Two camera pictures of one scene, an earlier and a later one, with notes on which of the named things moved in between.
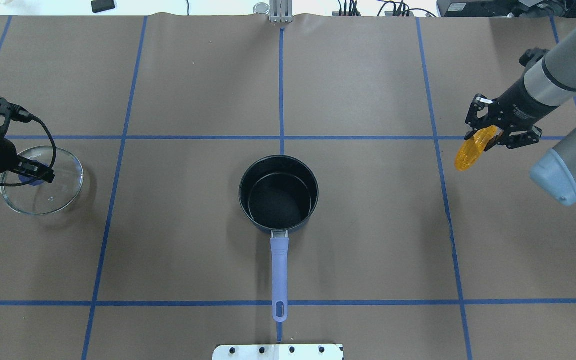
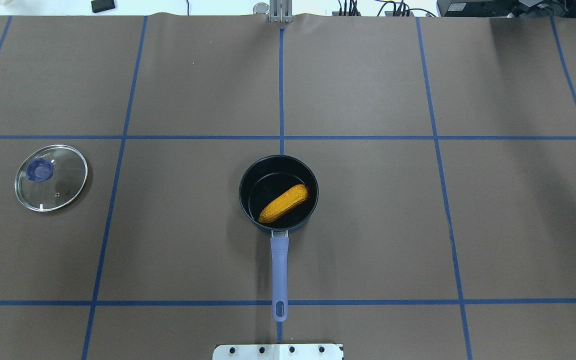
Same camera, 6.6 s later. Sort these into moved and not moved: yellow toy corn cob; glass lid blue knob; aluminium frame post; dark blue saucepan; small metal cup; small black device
Moved: glass lid blue knob; yellow toy corn cob
Not moved: small black device; dark blue saucepan; small metal cup; aluminium frame post
